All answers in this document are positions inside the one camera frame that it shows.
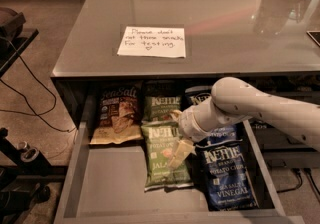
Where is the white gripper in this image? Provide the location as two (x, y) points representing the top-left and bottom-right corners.
(168, 106), (207, 169)

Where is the green jalapeno chip bag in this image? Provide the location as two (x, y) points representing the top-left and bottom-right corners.
(143, 96), (181, 122)
(141, 121), (193, 191)

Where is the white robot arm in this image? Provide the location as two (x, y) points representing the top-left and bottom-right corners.
(168, 77), (320, 169)

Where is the rear blue chip bag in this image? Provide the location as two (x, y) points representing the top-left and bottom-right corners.
(185, 85), (211, 105)

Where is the middle blue chip bag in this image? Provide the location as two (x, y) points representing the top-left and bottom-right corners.
(207, 125), (237, 145)

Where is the brown sea salt chip bag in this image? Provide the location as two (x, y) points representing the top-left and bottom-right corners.
(91, 81), (142, 145)

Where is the front blue vinegar chip bag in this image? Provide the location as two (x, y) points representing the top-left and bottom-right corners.
(196, 141), (258, 211)

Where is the grey open top drawer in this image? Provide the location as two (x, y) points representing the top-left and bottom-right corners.
(53, 81), (305, 224)

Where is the black lower drawer unit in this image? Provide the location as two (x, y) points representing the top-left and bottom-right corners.
(248, 77), (320, 168)

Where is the grey counter cabinet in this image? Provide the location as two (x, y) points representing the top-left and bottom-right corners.
(52, 0), (320, 123)

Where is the dark tablet on counter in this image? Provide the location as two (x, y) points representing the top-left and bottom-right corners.
(307, 31), (320, 47)

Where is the white handwritten paper note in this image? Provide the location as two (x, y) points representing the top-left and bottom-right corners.
(117, 26), (186, 58)

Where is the black equipment stand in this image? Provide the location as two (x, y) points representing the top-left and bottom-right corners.
(0, 7), (54, 224)

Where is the black power cables right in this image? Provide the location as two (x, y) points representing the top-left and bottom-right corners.
(275, 167), (320, 202)

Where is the black floor cable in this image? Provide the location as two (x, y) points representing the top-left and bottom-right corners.
(0, 39), (77, 134)

